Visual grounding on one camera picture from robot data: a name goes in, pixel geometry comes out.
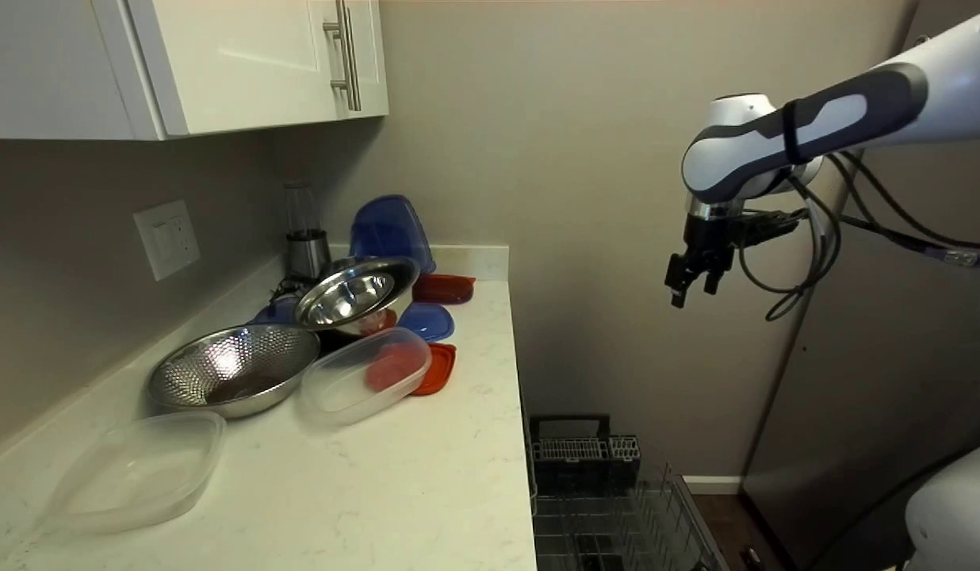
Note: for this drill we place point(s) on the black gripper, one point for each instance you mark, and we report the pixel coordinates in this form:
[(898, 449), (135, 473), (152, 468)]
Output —
[(712, 247)]

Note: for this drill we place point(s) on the white baseboard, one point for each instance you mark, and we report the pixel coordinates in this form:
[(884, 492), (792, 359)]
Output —
[(712, 484)]

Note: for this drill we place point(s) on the black cutlery basket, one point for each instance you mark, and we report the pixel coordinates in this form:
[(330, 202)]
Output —
[(586, 455)]

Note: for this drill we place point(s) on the grey refrigerator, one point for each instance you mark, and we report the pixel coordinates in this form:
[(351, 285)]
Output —
[(881, 370)]

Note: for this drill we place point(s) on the red plastic container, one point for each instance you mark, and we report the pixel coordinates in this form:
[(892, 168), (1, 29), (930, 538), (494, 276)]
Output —
[(445, 285)]

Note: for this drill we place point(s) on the blue plastic lid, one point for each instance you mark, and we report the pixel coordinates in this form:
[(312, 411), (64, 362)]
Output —
[(427, 321)]

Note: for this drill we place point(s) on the blue plastic container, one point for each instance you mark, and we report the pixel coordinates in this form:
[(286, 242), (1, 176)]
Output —
[(390, 232)]

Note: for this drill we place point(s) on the small red plastic lid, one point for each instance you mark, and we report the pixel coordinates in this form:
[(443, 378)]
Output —
[(378, 321)]

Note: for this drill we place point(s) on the small steel bowl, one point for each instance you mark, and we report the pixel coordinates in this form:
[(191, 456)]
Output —
[(357, 291)]

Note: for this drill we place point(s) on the clear plastic container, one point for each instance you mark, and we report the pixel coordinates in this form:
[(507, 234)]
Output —
[(140, 473), (347, 385)]

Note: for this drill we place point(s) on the steel blender with jar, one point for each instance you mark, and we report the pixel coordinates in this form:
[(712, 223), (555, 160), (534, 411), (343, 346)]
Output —
[(307, 255)]

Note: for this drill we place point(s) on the large steel bowl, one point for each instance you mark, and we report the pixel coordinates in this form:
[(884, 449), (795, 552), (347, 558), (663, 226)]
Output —
[(230, 370)]

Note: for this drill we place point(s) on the white wall outlet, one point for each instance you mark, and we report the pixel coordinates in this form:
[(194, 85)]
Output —
[(167, 240)]

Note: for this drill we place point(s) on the white wall cabinet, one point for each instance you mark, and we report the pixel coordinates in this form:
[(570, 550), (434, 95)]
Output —
[(191, 65)]

